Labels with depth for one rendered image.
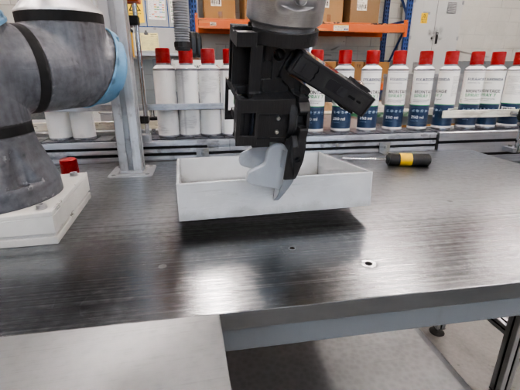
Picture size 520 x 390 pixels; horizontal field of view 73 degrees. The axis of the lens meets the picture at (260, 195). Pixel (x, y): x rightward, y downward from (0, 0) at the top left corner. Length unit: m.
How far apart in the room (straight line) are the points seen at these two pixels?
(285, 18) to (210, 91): 0.56
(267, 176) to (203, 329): 0.20
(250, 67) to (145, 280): 0.24
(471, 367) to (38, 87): 1.57
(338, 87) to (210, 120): 0.54
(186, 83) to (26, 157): 0.46
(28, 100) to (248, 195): 0.31
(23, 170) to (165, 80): 0.45
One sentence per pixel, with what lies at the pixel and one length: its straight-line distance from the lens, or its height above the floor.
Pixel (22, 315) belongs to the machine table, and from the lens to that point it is 0.39.
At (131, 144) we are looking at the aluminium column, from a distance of 0.77.
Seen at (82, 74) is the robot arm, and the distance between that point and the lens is 0.58.
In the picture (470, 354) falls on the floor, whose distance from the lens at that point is 1.71.
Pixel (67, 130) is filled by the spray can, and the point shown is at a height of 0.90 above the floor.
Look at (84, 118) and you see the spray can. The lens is 0.93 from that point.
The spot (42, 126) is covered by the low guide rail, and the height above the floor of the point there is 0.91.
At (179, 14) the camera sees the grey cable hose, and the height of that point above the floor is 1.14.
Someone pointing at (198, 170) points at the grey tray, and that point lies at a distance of 0.65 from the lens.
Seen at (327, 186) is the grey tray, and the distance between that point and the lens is 0.50.
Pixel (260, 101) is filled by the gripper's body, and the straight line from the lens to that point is 0.37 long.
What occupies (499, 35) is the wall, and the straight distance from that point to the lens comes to 7.41.
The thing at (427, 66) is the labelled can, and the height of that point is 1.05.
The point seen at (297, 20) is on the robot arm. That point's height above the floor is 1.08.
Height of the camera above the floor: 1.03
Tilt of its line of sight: 19 degrees down
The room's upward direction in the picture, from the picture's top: straight up
